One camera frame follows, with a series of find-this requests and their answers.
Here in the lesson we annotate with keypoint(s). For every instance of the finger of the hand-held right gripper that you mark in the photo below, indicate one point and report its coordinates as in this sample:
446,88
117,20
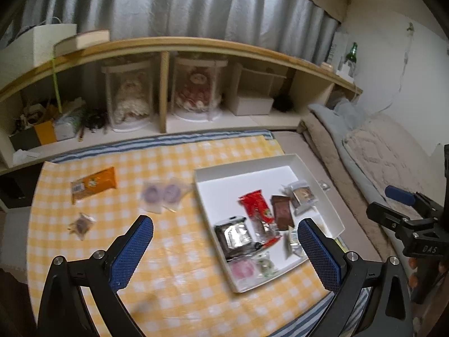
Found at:
398,193
386,214

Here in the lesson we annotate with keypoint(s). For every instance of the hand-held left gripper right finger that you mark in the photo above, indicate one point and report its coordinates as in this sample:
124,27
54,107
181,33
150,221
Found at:
321,252

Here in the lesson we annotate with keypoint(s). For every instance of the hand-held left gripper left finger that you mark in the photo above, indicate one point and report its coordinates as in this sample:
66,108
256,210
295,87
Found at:
131,249

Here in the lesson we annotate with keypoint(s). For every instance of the green candy packet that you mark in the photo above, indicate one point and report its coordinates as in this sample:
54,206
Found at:
266,265

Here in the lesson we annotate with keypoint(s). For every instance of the brown snack packet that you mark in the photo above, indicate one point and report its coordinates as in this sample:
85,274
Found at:
282,212

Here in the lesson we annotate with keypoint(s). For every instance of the red snack packet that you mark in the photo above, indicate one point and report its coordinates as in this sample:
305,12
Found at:
258,207

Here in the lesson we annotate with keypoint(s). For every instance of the person's right hand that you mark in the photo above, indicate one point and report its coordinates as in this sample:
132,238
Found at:
413,270

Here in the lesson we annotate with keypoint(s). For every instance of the cream textured pillow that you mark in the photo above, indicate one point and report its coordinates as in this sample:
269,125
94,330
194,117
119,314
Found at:
389,154

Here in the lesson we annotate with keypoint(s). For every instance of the small brown cookie packet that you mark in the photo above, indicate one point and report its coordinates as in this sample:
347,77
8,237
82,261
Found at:
82,225

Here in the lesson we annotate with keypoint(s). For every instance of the small beige snack packet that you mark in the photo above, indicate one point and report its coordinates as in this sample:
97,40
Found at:
303,196

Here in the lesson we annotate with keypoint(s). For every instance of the purple twin snack packet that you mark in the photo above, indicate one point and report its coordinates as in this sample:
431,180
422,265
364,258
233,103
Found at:
165,195

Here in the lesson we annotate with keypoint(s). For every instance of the tiny clear packet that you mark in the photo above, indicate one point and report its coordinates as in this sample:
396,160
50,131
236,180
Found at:
324,185

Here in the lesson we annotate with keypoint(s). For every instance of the orange snack packet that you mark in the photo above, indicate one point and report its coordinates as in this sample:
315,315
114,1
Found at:
93,184

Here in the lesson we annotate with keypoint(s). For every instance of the pink snack packet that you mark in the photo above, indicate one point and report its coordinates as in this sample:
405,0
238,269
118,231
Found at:
243,270

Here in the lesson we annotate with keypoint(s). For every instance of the yellow checkered tablecloth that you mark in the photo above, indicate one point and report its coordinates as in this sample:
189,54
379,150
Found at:
140,168

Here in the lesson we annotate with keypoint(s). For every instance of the beige blanket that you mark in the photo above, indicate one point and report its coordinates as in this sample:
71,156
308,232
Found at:
329,147

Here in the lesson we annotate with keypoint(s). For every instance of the clear doll display case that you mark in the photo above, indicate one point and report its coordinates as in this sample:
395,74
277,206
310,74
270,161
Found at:
108,123
214,114

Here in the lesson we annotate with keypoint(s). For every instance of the dark tangled object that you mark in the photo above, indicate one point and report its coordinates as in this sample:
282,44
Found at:
94,119

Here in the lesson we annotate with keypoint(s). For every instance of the white green tissue box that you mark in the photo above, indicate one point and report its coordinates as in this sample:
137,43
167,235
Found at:
68,124

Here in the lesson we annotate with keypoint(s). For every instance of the orange box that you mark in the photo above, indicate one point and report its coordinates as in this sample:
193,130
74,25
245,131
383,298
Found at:
44,133

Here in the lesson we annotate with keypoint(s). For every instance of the green glass bottle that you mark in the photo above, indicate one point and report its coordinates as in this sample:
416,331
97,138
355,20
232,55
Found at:
352,54

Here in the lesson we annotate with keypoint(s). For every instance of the white dress doll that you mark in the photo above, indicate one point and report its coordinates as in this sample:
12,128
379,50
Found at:
131,101

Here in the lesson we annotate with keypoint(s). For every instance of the black fluffy object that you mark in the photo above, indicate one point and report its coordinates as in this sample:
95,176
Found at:
281,102

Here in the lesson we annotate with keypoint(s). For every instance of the dark green box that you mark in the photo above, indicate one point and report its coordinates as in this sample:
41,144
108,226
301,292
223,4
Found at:
24,139

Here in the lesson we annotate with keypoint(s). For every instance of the small white cardboard box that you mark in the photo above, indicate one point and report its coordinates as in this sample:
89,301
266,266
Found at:
252,103

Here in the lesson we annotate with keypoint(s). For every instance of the cream wooden shelf unit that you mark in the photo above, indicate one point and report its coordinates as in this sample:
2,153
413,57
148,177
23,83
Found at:
163,87

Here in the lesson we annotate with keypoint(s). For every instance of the red dress doll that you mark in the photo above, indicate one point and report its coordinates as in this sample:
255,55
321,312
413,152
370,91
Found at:
196,91

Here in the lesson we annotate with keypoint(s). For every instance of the yellow green measuring tape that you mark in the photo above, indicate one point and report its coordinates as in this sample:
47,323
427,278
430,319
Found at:
56,84

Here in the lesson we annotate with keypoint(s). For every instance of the beige cardboard box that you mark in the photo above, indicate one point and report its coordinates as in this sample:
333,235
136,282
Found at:
258,77

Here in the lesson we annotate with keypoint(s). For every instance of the thick book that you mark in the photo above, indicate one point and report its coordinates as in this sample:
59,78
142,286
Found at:
82,40

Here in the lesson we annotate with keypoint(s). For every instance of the tall white box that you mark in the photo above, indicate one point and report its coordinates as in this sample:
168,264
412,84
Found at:
45,44

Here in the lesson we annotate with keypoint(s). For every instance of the grey curtain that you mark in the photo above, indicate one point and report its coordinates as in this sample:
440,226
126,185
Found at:
193,7

